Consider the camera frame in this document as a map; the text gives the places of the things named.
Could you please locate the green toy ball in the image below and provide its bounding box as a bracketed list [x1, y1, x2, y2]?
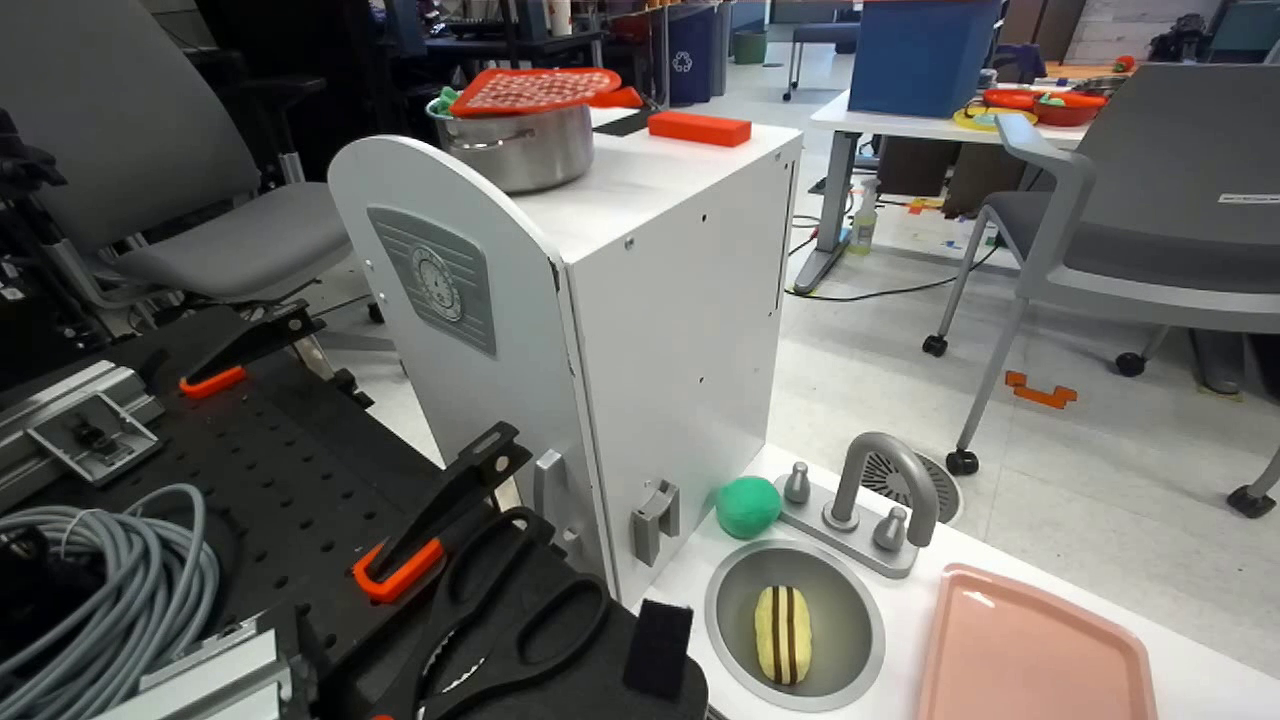
[710, 470, 787, 545]

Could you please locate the orange perforated plastic trivet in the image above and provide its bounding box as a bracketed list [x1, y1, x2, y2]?
[447, 62, 648, 118]

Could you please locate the yellow green plate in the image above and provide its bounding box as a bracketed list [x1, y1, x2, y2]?
[950, 103, 1037, 134]

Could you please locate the black looped plastic part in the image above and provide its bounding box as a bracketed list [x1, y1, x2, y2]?
[314, 511, 710, 720]

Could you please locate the black flat rectangular plate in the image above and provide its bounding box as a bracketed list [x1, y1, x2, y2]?
[585, 103, 654, 139]

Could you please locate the aluminium extrusion rail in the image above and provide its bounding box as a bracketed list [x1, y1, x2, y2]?
[94, 617, 303, 720]
[0, 354, 169, 511]

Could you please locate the grey toy faucet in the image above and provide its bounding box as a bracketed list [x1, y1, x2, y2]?
[775, 429, 962, 580]

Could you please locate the grey cable bundle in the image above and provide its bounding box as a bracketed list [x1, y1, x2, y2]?
[0, 479, 220, 720]

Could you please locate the black sponge block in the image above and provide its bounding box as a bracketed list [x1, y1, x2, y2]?
[620, 596, 698, 702]

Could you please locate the white toy sink counter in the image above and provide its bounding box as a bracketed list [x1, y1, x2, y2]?
[636, 445, 1280, 720]

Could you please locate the clear spray bottle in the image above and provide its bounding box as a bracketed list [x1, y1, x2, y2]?
[845, 171, 883, 260]

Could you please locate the black floor cable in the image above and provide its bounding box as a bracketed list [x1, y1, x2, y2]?
[783, 222, 1003, 309]

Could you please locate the steel cooking pot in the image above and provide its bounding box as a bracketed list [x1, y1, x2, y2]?
[432, 90, 596, 199]

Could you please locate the black perforated work table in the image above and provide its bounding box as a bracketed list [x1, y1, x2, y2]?
[0, 305, 717, 720]

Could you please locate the white toy kitchen cabinet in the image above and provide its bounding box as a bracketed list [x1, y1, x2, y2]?
[323, 103, 805, 612]

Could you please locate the pink plastic tray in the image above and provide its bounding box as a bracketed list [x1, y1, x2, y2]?
[911, 560, 1160, 720]

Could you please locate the red plastic bowl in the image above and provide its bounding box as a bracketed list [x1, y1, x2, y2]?
[1033, 87, 1110, 130]

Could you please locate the grey toy sink basin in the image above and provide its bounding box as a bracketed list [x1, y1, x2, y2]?
[698, 535, 888, 714]

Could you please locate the grey office chair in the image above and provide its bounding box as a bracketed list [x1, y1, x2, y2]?
[0, 0, 356, 311]
[921, 58, 1280, 520]

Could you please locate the white desk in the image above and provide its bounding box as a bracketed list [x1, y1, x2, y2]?
[793, 90, 1110, 301]

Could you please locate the orange rectangular block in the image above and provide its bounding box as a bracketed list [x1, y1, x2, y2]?
[644, 107, 757, 150]

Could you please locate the yellow striped toy macaron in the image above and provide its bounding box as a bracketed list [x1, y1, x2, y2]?
[751, 580, 816, 693]

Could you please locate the blue recycling bin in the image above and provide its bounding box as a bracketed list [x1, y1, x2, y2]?
[659, 2, 732, 113]

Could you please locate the blue storage bin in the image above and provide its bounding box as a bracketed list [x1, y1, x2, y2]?
[848, 0, 1003, 118]

